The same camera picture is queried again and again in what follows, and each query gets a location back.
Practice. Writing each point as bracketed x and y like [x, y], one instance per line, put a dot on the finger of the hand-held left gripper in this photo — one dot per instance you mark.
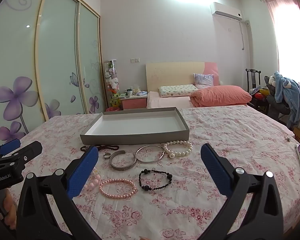
[10, 146]
[27, 152]

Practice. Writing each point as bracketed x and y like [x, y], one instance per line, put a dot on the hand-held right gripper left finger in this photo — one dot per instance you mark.
[85, 170]

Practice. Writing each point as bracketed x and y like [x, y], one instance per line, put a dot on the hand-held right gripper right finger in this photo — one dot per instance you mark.
[215, 170]

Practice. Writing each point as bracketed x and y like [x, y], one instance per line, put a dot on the wide silver cuff bangle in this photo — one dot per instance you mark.
[122, 168]

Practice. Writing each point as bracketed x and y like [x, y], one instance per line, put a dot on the thin silver bangle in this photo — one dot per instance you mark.
[150, 161]

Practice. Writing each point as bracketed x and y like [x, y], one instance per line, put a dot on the grey cardboard tray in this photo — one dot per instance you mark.
[135, 122]

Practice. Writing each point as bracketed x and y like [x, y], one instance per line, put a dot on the person's left hand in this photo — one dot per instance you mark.
[10, 210]

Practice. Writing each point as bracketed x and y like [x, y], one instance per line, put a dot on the pink floral tablecloth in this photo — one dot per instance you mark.
[190, 205]

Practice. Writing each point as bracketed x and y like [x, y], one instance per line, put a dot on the folded salmon quilt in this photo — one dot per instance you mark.
[220, 95]

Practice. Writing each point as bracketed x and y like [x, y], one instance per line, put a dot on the yellow green plush toy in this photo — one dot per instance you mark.
[115, 100]

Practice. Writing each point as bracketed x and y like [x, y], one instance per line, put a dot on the pink and beige nightstand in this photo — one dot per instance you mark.
[133, 103]

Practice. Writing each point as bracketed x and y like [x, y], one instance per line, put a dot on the white floral pillow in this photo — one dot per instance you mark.
[176, 91]

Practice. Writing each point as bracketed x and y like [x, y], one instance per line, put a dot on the grey office chair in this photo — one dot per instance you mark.
[272, 102]

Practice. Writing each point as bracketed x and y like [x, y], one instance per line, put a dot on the glass wardrobe with purple flowers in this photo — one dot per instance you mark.
[57, 67]

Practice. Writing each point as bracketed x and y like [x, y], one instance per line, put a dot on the lavender print pillow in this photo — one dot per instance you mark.
[203, 80]

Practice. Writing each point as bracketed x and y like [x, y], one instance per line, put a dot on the plush toy display tower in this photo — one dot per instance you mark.
[111, 77]

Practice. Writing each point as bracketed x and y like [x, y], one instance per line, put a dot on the dark wooden chair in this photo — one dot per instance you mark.
[252, 76]

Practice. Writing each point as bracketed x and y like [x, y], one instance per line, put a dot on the blue plush robe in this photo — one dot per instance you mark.
[288, 92]

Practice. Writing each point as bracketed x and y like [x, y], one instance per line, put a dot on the pink bed with beige headboard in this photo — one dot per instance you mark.
[165, 75]

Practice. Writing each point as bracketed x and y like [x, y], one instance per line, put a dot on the pink curtain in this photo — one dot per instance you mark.
[287, 30]

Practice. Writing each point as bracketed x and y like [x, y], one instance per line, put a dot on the white air conditioner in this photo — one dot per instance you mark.
[226, 11]

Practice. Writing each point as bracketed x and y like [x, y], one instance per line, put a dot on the white wall switch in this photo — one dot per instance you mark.
[135, 60]

